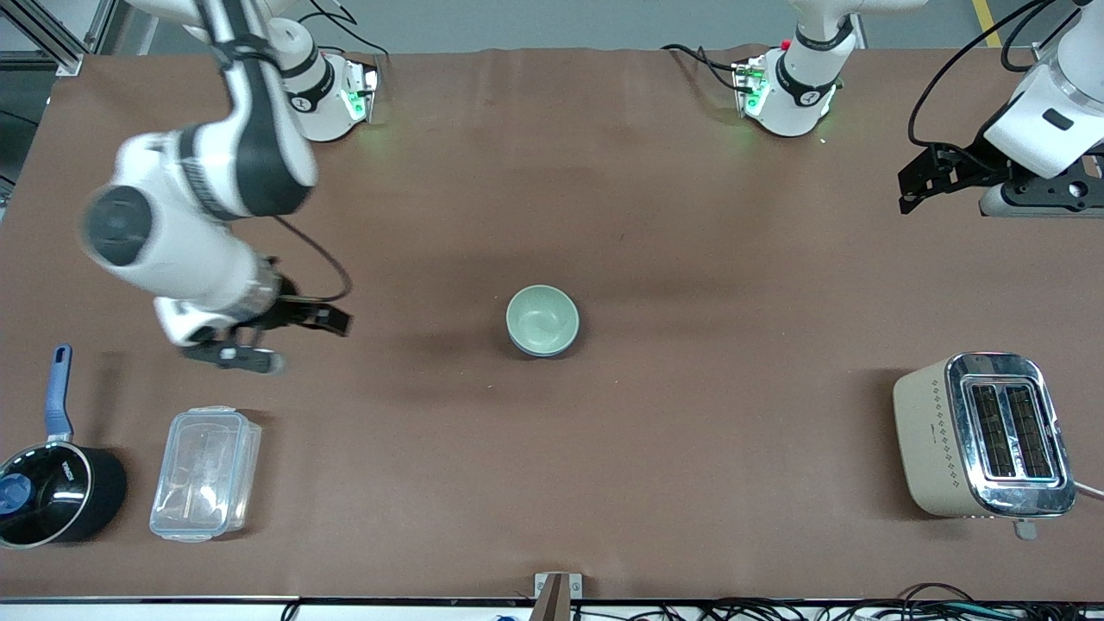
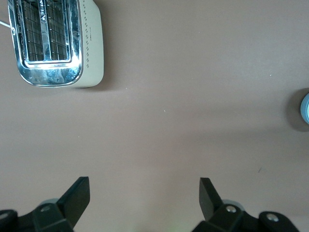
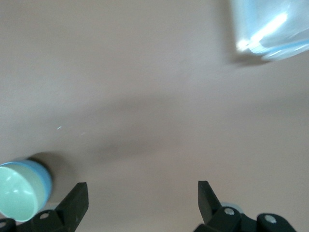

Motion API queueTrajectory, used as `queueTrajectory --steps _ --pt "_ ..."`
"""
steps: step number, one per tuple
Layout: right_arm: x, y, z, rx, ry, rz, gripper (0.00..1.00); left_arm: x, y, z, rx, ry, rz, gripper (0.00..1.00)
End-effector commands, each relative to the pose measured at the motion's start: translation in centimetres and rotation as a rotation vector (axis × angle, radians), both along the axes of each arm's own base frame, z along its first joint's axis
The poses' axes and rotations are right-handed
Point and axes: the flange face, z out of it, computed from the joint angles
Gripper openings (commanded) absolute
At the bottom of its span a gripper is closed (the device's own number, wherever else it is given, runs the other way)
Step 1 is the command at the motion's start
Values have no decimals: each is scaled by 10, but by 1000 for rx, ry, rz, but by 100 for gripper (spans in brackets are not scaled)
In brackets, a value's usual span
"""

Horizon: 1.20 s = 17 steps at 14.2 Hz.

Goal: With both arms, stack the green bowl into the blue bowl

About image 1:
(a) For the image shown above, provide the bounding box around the arm base black cable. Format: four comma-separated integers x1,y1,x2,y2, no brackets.
660,43,743,96
298,0,386,63

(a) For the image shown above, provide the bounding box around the blue bowl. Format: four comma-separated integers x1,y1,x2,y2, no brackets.
507,321,580,360

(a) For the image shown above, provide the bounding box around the aluminium frame with diagonal brace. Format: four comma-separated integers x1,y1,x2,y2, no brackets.
0,0,122,77

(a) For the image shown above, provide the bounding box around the brown table cover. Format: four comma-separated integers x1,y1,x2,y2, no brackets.
0,47,1104,601

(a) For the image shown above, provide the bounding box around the glass pot lid blue knob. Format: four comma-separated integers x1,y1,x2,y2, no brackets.
0,442,92,547

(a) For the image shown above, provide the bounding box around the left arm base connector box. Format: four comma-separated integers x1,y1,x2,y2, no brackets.
733,56,770,118

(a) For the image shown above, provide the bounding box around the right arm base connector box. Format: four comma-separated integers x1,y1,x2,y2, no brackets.
341,59,381,123

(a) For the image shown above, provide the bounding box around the right arm base black cable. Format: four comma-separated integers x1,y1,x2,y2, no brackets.
298,0,386,63

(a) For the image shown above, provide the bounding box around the green bowl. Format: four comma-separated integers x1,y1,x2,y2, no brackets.
506,285,580,354

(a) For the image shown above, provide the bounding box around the black pot blue handle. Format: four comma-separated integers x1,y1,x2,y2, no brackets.
0,345,129,549

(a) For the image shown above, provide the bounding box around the black cable bundle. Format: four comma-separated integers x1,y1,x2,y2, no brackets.
690,582,1104,621

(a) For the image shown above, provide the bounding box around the left arm base black cable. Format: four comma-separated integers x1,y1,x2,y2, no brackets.
660,43,743,96

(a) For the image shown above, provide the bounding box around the metal table edge bracket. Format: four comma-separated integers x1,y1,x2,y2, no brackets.
533,572,584,621

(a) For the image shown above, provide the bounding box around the beige chrome toaster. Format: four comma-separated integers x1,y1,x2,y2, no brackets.
893,351,1077,541

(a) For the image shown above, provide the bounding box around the clear plastic food container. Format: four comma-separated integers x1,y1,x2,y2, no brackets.
149,405,262,543

